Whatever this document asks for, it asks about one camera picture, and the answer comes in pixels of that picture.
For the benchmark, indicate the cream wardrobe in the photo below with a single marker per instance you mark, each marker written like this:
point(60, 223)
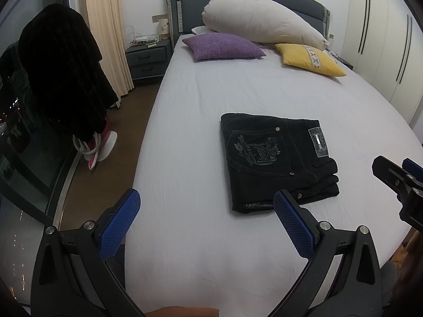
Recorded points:
point(380, 39)

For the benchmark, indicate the yellow cushion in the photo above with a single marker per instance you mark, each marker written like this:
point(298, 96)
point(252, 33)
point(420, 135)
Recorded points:
point(297, 56)

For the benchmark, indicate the hanging dark coat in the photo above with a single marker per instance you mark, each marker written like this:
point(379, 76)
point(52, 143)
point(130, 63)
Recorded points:
point(59, 72)

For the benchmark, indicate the grey nightstand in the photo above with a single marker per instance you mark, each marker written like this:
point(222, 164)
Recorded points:
point(148, 62)
point(343, 62)

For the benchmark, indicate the large beige pillow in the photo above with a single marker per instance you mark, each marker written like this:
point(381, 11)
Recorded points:
point(257, 16)

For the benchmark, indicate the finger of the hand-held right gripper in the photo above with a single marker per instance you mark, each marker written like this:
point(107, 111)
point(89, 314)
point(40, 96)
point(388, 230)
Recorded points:
point(413, 167)
point(385, 168)

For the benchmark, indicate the clear organizer tray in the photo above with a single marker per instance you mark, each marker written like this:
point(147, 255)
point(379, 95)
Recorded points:
point(145, 41)

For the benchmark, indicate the beige curtain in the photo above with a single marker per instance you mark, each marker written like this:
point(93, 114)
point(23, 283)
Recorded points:
point(102, 23)

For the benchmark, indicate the purple cushion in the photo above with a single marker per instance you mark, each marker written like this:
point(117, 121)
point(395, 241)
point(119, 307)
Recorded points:
point(221, 46)

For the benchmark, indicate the grey padded headboard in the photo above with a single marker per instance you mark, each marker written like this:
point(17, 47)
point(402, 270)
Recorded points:
point(191, 0)

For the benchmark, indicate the pink white garment steamer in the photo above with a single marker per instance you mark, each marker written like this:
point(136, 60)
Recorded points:
point(105, 142)

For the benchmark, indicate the black denim pants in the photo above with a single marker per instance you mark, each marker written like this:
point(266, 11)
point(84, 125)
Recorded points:
point(257, 128)

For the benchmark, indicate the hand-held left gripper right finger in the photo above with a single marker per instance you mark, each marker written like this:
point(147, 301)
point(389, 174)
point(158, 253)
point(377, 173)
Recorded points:
point(294, 224)

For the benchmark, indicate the white patterned container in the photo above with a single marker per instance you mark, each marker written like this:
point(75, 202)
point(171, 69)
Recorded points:
point(164, 29)

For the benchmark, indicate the white pillow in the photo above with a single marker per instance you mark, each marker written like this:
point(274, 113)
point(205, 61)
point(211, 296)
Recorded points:
point(200, 30)

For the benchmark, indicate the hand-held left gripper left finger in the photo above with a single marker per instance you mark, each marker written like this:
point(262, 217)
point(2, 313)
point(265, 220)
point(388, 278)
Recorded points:
point(120, 221)

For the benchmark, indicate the bed with white sheet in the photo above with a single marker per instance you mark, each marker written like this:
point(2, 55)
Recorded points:
point(198, 105)

